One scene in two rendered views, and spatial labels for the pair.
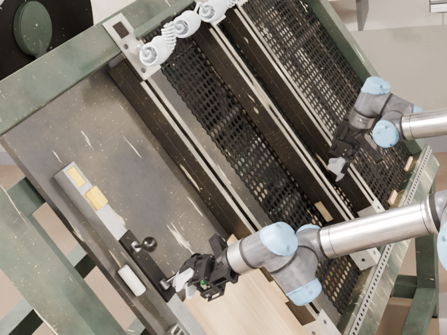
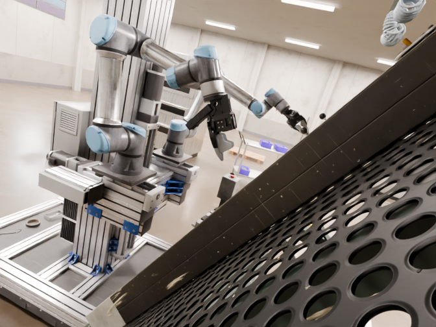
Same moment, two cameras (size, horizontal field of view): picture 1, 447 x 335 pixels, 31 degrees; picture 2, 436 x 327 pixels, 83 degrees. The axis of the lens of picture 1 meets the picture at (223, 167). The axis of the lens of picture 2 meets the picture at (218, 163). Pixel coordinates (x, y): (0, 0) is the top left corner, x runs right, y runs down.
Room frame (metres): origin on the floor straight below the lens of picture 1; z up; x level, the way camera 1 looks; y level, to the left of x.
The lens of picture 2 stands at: (3.13, -0.43, 1.52)
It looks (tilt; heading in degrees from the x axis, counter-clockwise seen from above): 16 degrees down; 175
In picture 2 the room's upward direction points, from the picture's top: 16 degrees clockwise
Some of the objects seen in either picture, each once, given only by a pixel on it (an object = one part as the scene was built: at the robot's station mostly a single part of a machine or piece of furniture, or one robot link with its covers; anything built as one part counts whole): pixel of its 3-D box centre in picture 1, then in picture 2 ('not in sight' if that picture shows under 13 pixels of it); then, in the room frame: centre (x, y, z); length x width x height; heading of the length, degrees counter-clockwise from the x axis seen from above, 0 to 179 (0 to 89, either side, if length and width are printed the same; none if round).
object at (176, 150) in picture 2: not in sight; (173, 146); (1.48, -0.62, 1.09); 0.15 x 0.15 x 0.10
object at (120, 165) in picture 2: not in sight; (128, 160); (1.96, -0.76, 1.09); 0.15 x 0.15 x 0.10
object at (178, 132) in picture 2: not in sight; (178, 130); (1.48, -0.61, 1.20); 0.13 x 0.12 x 0.14; 159
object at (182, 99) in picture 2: not in sight; (169, 105); (-2.10, -1.30, 0.98); 1.50 x 1.16 x 1.95; 70
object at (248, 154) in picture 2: not in sight; (246, 154); (-3.66, 0.85, 0.05); 1.06 x 0.73 x 0.10; 73
